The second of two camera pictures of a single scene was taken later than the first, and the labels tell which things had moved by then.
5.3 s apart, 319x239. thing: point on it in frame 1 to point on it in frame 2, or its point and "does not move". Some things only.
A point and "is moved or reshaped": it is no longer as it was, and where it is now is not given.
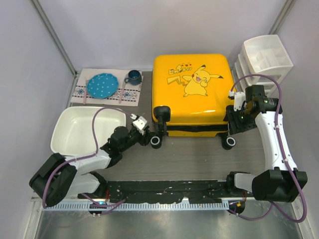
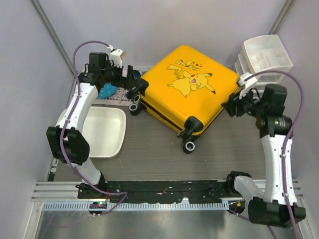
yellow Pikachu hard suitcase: x=190 y=96 is moved or reshaped
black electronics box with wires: x=163 y=192 does not move
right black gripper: x=235 y=126 to x=230 y=106
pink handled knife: x=121 y=94 does not move
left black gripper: x=144 y=140 to x=130 y=81
